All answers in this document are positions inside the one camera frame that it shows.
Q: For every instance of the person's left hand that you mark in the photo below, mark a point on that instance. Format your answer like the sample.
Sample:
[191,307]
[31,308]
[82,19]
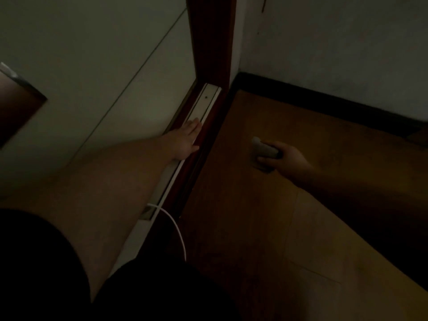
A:
[184,143]

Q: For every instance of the person's right hand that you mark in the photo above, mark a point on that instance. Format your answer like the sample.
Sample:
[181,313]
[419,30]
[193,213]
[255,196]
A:
[294,163]

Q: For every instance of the grey cleaning cloth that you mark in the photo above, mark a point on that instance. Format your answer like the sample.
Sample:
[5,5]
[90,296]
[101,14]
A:
[262,150]

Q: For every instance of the person's left forearm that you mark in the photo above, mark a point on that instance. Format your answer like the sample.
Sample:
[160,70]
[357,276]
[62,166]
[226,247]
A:
[100,203]

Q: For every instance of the person's right forearm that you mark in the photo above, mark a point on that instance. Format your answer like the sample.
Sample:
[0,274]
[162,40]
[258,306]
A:
[374,210]

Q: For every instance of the white wooden sliding door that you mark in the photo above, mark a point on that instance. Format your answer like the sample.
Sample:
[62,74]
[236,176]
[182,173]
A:
[100,80]

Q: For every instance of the black shorts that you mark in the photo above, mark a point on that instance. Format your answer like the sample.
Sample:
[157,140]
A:
[167,294]

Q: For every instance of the metal edged brown panel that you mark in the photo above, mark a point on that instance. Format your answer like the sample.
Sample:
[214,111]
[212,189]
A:
[16,106]

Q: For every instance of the black shirt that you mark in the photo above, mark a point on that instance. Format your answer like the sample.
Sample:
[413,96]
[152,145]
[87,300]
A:
[36,270]

